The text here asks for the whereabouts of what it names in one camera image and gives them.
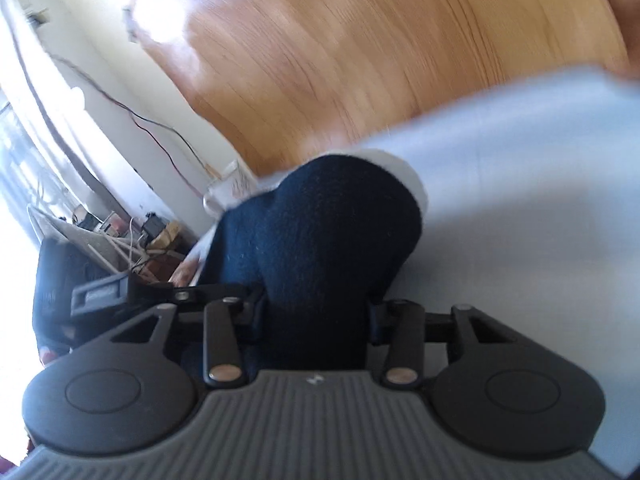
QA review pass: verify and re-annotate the clear plastic cup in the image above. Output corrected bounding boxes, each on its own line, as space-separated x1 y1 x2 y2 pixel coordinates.
202 159 257 212

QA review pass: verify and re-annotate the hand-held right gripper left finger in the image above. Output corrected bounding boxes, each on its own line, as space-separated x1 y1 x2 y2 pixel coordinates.
110 296 267 389

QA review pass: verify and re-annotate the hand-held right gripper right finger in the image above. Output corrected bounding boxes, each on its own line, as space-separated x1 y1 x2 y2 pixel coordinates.
366 299 507 390

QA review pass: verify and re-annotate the red and black cable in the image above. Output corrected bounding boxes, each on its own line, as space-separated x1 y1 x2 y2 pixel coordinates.
47 52 221 196

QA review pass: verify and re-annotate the pile of small electronics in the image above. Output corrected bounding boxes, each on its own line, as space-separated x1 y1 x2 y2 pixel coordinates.
29 204 202 287

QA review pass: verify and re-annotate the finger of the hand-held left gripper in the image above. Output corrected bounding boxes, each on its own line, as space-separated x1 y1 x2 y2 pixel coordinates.
70 279 262 325

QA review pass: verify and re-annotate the navy sock with green cuff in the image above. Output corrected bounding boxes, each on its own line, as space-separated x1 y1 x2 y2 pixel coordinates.
180 152 424 374

